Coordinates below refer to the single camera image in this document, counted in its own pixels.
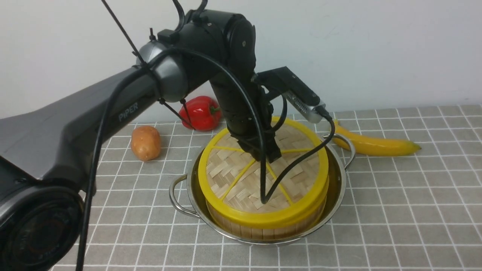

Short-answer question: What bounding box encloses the brown potato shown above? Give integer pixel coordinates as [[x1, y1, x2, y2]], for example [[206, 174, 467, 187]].
[[130, 125, 162, 162]]

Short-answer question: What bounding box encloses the yellow bamboo steamer basket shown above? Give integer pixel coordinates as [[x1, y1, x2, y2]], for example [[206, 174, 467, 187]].
[[206, 187, 328, 241]]

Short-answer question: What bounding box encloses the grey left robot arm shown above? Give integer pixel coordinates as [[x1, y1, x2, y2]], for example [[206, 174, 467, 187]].
[[0, 9, 281, 271]]

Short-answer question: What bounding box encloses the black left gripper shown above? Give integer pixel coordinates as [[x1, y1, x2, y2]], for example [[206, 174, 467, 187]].
[[209, 73, 282, 163]]

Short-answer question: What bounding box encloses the stainless steel pot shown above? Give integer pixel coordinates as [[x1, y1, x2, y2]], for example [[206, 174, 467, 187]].
[[168, 133, 356, 247]]

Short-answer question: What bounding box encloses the yellow bamboo steamer lid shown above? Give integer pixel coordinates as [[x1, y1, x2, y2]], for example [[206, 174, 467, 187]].
[[198, 128, 329, 204]]

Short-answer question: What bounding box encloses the red bell pepper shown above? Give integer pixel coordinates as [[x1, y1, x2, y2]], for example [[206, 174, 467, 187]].
[[178, 96, 221, 131]]

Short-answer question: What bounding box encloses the grey checked tablecloth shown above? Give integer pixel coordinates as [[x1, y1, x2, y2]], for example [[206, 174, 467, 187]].
[[83, 104, 482, 271]]

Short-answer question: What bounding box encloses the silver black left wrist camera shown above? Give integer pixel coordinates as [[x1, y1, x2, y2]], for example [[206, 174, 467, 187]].
[[251, 66, 330, 124]]

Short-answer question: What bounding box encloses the yellow banana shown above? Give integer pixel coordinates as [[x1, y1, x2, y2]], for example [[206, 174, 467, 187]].
[[334, 119, 422, 157]]

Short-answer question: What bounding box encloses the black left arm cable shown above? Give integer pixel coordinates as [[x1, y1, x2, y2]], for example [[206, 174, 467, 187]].
[[75, 0, 336, 271]]

